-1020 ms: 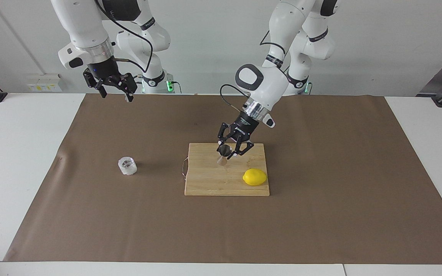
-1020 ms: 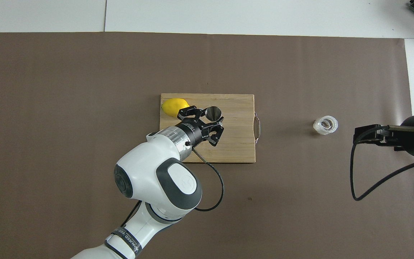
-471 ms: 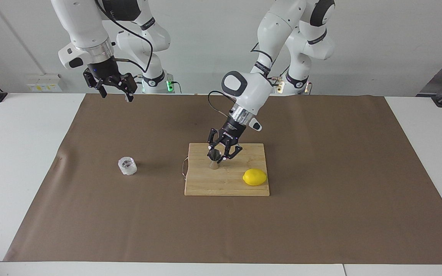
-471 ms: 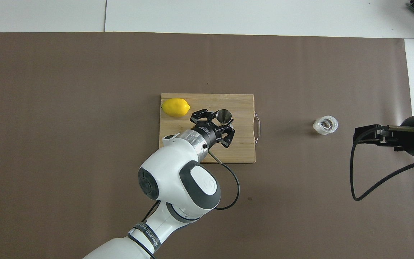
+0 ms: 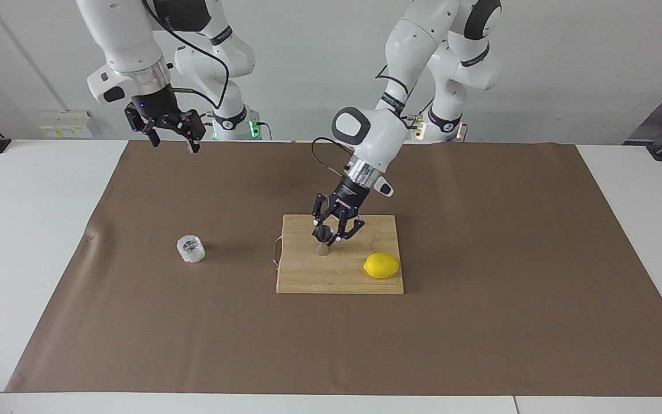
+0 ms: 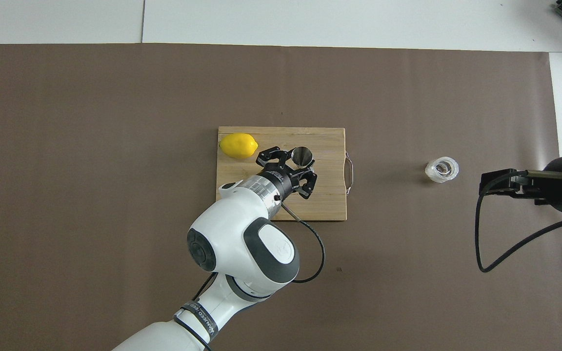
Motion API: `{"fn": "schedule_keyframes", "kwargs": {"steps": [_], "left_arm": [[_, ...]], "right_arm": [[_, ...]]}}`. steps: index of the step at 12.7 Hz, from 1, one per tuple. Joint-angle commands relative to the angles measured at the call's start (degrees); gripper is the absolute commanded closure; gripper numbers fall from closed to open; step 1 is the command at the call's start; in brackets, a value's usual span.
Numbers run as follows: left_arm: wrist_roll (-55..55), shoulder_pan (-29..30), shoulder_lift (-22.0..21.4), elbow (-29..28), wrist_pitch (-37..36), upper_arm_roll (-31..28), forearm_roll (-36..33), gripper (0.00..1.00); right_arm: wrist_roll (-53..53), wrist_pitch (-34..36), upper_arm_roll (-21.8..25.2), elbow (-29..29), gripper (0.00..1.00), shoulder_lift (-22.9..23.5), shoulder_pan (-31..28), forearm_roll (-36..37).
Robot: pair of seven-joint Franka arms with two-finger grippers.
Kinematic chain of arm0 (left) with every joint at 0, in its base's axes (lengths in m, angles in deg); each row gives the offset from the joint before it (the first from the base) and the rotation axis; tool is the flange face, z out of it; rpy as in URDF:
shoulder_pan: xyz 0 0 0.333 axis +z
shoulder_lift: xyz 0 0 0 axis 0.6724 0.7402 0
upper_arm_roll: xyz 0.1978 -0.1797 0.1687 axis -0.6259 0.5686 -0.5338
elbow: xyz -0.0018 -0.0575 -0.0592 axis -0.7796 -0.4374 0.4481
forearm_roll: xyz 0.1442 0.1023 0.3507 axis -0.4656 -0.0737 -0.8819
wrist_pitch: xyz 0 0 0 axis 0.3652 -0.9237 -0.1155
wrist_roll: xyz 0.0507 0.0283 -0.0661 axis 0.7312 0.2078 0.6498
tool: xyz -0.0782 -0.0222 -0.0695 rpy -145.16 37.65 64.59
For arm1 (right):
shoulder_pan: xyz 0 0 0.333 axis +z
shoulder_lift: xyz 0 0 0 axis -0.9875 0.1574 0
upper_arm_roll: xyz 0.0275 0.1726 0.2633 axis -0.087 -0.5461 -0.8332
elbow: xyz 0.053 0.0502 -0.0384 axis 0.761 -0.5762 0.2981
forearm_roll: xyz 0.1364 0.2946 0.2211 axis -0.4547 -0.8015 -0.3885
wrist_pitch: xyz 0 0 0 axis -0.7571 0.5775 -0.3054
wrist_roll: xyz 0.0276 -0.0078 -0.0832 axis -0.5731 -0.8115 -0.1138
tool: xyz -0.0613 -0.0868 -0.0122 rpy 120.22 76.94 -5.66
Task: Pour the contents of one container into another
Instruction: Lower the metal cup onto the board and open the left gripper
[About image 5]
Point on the steel double jigger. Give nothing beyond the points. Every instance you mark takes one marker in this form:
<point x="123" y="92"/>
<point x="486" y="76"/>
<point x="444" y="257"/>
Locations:
<point x="323" y="248"/>

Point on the white wall socket box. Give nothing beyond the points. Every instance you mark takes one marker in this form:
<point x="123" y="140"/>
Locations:
<point x="61" y="129"/>

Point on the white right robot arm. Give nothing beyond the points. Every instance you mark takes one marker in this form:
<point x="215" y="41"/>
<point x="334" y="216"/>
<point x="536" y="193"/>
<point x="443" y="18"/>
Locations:
<point x="130" y="40"/>

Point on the brown paper table mat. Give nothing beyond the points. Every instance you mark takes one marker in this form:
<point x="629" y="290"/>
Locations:
<point x="193" y="345"/>

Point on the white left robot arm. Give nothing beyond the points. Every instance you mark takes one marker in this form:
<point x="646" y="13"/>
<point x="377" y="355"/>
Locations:
<point x="377" y="138"/>

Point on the wooden cutting board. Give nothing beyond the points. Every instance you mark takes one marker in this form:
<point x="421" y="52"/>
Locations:
<point x="319" y="276"/>

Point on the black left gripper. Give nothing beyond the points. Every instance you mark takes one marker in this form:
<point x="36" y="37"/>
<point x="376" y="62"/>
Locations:
<point x="348" y="198"/>

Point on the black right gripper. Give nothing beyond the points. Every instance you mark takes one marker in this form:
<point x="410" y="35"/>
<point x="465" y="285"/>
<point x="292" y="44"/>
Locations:
<point x="153" y="103"/>

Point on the clear glass cup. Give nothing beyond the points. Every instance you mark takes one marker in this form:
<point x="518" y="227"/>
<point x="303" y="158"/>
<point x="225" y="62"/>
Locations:
<point x="191" y="253"/>

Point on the yellow lemon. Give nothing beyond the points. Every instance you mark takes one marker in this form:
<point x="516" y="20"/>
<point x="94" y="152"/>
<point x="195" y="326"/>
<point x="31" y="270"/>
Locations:
<point x="381" y="266"/>

